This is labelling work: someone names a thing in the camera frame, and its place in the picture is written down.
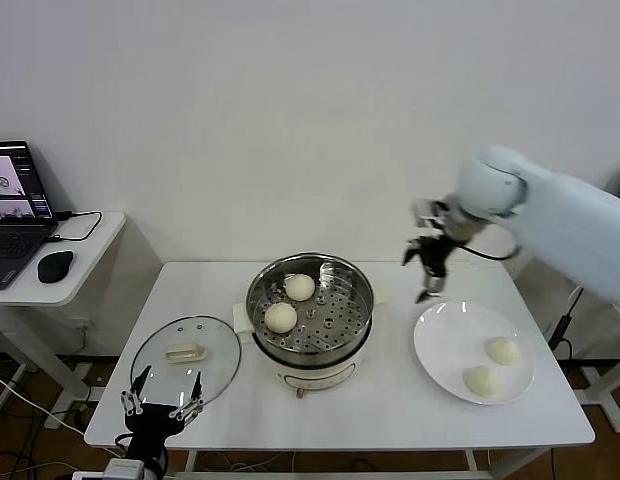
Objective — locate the white side table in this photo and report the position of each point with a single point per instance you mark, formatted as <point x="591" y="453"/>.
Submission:
<point x="597" y="392"/>
<point x="107" y="235"/>

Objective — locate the open black laptop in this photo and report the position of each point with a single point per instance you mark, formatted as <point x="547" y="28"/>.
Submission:
<point x="15" y="240"/>

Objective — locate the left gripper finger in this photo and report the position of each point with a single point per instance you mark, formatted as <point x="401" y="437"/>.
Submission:
<point x="131" y="402"/>
<point x="192" y="406"/>

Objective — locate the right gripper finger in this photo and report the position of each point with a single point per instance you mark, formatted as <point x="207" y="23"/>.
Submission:
<point x="411" y="250"/>
<point x="432" y="287"/>

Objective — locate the white steamed baozi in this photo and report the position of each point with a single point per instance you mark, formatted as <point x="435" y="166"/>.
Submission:
<point x="300" y="288"/>
<point x="502" y="350"/>
<point x="280" y="318"/>
<point x="483" y="382"/>

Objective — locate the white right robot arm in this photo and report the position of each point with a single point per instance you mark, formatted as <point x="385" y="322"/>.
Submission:
<point x="565" y="215"/>

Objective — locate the white round plate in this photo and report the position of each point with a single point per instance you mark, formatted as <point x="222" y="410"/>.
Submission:
<point x="460" y="340"/>

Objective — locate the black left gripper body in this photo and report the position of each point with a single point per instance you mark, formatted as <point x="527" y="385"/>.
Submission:
<point x="150" y="422"/>

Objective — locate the cream electric cooker base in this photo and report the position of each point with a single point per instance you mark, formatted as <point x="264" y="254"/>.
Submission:
<point x="315" y="375"/>

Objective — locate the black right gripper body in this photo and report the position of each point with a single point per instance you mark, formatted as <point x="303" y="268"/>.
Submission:
<point x="436" y="255"/>

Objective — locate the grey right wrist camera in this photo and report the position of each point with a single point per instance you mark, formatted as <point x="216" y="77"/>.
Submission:
<point x="426" y="211"/>

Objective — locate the stainless steel steamer pot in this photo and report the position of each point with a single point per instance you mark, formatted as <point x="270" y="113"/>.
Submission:
<point x="350" y="310"/>

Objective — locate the black computer mouse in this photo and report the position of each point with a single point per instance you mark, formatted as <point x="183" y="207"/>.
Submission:
<point x="55" y="266"/>

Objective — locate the white table leg frame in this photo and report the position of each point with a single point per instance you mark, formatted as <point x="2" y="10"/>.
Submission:
<point x="191" y="460"/>

